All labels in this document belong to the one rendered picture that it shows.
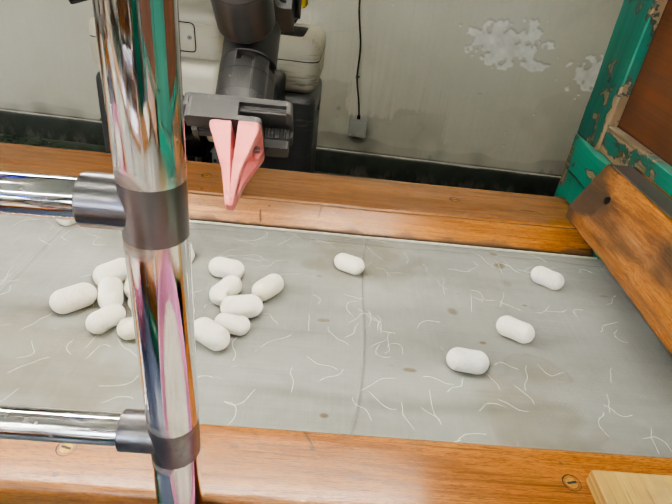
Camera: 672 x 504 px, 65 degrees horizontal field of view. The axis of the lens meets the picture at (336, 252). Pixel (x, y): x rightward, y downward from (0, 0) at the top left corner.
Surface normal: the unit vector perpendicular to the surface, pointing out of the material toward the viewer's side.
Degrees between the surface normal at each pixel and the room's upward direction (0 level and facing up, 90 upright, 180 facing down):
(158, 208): 90
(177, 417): 90
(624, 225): 67
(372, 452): 0
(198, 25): 98
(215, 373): 0
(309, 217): 45
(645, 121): 90
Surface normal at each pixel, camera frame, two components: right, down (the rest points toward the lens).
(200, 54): -0.07, 0.64
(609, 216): -0.87, -0.40
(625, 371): 0.11, -0.84
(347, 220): 0.07, -0.22
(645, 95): -0.99, -0.09
